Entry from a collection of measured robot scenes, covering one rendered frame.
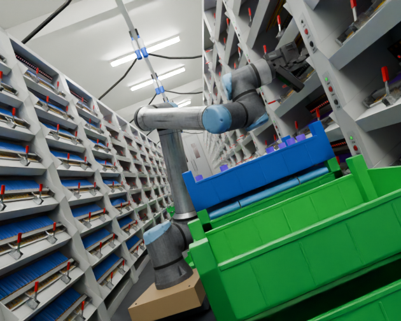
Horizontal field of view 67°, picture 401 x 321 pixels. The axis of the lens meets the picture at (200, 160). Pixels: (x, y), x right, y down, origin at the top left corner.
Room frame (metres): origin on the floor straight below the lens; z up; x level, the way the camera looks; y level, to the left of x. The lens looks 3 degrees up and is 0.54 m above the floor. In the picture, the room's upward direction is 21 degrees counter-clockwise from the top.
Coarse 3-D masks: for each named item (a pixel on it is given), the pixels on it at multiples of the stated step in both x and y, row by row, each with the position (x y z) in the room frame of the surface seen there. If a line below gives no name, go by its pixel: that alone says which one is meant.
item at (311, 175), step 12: (312, 168) 0.68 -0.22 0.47; (324, 168) 0.62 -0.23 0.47; (276, 180) 0.71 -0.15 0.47; (288, 180) 0.62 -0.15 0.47; (300, 180) 0.61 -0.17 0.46; (252, 192) 0.65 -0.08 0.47; (264, 192) 0.61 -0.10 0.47; (276, 192) 0.61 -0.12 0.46; (216, 204) 0.70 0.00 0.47; (228, 204) 0.61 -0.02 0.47; (240, 204) 0.61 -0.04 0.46; (216, 216) 0.60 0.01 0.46
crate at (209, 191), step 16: (320, 128) 0.61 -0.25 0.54; (304, 144) 0.61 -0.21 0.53; (320, 144) 0.61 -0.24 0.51; (256, 160) 0.60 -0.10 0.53; (272, 160) 0.60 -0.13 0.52; (288, 160) 0.61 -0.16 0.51; (304, 160) 0.61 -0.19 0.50; (320, 160) 0.61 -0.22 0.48; (192, 176) 0.59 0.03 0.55; (224, 176) 0.60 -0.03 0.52; (240, 176) 0.60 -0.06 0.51; (256, 176) 0.60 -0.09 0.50; (272, 176) 0.60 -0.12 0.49; (192, 192) 0.59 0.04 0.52; (208, 192) 0.59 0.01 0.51; (224, 192) 0.59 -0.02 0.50; (240, 192) 0.60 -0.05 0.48
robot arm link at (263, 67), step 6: (258, 60) 1.05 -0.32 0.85; (264, 60) 1.04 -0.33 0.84; (258, 66) 1.03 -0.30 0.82; (264, 66) 1.03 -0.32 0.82; (258, 72) 1.03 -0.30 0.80; (264, 72) 1.03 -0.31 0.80; (270, 72) 1.03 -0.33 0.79; (264, 78) 1.04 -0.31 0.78; (270, 78) 1.05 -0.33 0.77; (264, 84) 1.06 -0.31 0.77
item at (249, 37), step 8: (264, 0) 1.17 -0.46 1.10; (272, 0) 1.28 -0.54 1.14; (280, 0) 1.37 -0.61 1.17; (264, 8) 1.21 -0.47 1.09; (272, 8) 1.38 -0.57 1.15; (256, 16) 1.30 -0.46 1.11; (264, 16) 1.26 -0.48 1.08; (272, 16) 1.41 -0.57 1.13; (256, 24) 1.36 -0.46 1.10; (264, 24) 1.50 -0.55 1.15; (248, 32) 1.59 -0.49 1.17; (256, 32) 1.41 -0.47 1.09; (248, 40) 1.53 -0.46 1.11
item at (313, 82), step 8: (312, 64) 0.98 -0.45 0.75; (304, 72) 1.44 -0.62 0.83; (312, 80) 1.05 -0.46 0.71; (288, 88) 1.59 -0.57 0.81; (304, 88) 1.13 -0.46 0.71; (312, 88) 1.09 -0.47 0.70; (296, 96) 1.24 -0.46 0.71; (304, 96) 1.18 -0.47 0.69; (272, 104) 1.59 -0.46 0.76; (280, 104) 1.59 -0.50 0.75; (288, 104) 1.37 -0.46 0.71; (280, 112) 1.52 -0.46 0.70
